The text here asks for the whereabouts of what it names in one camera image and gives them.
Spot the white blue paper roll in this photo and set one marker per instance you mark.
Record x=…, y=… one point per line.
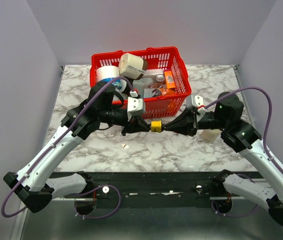
x=109, y=72

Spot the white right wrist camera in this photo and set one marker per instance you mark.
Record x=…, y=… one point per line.
x=194, y=101

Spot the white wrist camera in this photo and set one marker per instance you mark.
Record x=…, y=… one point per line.
x=194, y=101
x=136, y=106

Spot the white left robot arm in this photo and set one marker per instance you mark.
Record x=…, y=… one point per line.
x=33, y=183

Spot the cream soap pump bottle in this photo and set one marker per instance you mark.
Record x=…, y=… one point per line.
x=210, y=135

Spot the black mounting base rail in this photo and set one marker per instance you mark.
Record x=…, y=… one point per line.
x=155, y=189

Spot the small silver keys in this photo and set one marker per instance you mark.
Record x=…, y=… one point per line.
x=124, y=146

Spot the beige paper roll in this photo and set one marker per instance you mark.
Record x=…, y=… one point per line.
x=132, y=66

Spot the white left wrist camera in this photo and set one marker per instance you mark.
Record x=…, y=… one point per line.
x=136, y=106

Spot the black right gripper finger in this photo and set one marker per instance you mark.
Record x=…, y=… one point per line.
x=183, y=127
x=185, y=118

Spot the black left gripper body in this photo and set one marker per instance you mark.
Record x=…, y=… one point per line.
x=134, y=117

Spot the orange snack packet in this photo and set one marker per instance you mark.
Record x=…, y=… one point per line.
x=157, y=90

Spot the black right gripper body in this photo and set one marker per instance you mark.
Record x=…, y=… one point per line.
x=205, y=122

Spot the white marbled container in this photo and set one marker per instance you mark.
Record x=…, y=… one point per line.
x=144, y=87

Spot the red plastic shopping basket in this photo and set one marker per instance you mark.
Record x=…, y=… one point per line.
x=165, y=58

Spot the jar with metal lid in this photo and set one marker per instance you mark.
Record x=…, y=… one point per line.
x=160, y=78

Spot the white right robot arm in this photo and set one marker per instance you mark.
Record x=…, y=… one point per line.
x=225, y=114

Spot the orange box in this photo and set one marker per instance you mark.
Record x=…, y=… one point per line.
x=169, y=79

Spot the yellow padlock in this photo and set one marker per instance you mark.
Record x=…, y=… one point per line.
x=157, y=126

